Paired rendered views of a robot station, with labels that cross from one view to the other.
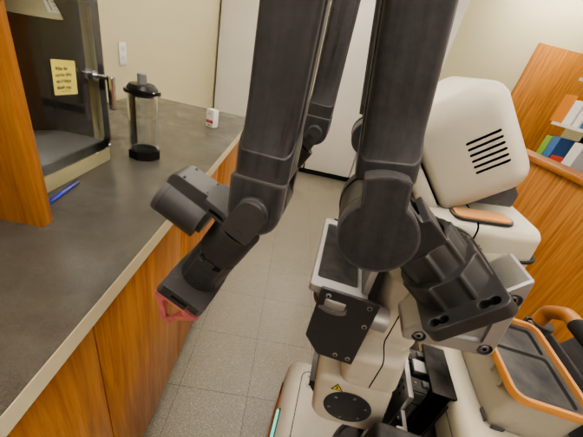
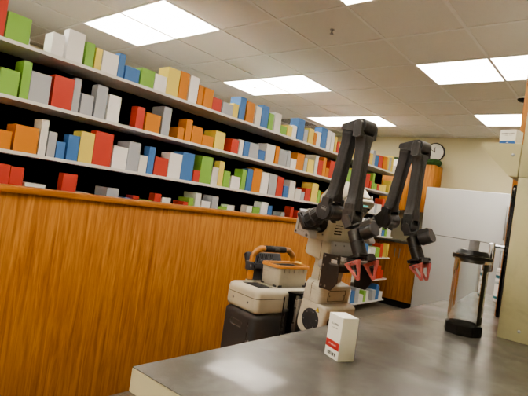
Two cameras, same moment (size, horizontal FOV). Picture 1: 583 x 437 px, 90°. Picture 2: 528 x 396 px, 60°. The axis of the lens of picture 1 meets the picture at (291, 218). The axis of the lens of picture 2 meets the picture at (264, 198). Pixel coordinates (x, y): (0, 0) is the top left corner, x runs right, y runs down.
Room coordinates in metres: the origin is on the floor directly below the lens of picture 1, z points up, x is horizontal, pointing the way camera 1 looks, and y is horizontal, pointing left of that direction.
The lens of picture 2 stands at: (2.32, 1.02, 1.23)
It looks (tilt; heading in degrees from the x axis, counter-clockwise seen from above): 1 degrees up; 224
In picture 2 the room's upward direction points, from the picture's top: 8 degrees clockwise
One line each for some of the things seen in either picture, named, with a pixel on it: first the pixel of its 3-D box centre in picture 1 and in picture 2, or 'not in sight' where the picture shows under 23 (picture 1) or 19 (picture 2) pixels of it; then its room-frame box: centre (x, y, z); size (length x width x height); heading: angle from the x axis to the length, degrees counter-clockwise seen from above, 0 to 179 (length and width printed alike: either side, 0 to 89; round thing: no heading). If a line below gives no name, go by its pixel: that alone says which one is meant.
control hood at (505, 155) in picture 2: not in sight; (511, 167); (0.71, 0.55, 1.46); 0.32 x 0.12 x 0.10; 4
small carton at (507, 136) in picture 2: not in sight; (511, 140); (0.76, 0.56, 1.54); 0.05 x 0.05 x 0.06; 83
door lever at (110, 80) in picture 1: (105, 91); (496, 257); (0.81, 0.58, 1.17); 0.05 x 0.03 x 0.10; 94
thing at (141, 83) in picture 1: (142, 84); (473, 251); (0.95, 0.56, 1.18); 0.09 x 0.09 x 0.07
